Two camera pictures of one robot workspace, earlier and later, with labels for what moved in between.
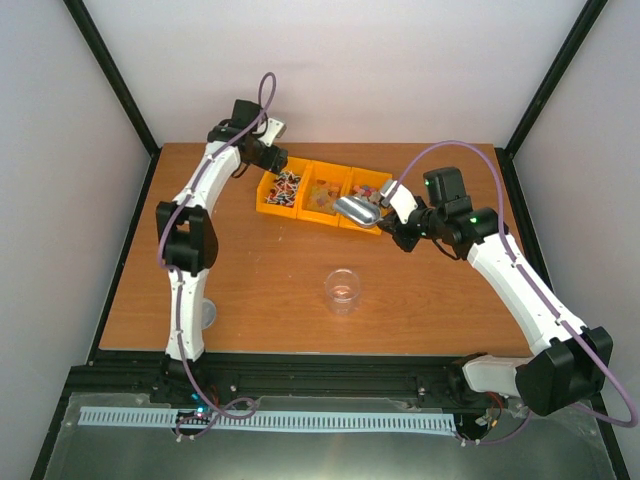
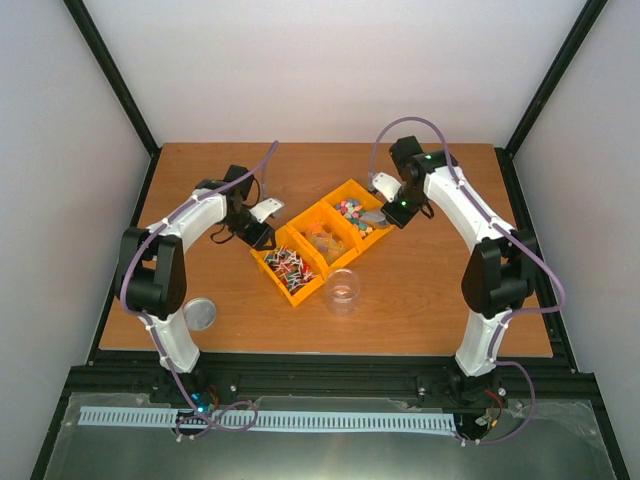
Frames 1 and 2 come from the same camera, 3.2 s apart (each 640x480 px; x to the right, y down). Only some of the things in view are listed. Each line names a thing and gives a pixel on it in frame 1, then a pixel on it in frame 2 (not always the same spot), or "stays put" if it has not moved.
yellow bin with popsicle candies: (324, 184) -> (325, 236)
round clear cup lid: (208, 313) stays put
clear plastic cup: (343, 290) stays put
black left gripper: (277, 162) -> (259, 239)
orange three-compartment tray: (278, 193) -> (292, 266)
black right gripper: (406, 242) -> (398, 219)
